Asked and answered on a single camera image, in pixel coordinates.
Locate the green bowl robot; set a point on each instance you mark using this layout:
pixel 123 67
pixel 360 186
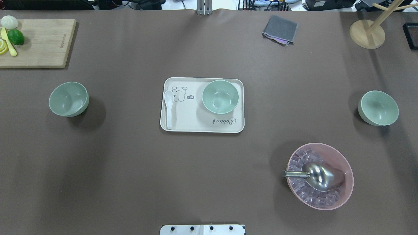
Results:
pixel 378 108
pixel 69 99

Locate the beige rabbit serving tray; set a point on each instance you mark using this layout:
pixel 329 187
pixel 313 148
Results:
pixel 189 113

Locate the green bowl on tray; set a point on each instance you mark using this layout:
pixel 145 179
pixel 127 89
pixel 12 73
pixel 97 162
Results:
pixel 220 97

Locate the white ceramic spoon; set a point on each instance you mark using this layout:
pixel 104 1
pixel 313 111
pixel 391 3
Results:
pixel 169 100

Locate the grey folded cloth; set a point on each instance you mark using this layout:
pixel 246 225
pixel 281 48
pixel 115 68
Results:
pixel 280 30

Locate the pink bowl with ice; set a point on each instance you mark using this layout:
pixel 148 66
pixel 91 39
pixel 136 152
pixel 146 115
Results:
pixel 320 152

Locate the metal ice scoop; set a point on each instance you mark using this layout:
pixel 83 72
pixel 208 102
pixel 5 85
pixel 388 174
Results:
pixel 319 176

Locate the wooden mug tree stand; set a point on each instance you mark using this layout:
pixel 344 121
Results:
pixel 369 34

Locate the bamboo cutting board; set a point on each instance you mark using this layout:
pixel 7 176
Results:
pixel 47 44

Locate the green lime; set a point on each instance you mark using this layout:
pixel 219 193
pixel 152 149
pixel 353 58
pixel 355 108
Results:
pixel 16 37

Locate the lemon slice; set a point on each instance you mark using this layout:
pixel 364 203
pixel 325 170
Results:
pixel 3 46

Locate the black tray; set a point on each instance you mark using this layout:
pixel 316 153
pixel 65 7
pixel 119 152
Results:
pixel 411 33

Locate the white garlic bulb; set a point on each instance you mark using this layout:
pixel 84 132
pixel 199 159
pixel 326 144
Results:
pixel 9 22

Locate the yellow plastic knife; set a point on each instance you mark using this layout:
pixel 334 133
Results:
pixel 4 36

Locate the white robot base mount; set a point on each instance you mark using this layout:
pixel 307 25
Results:
pixel 203 229

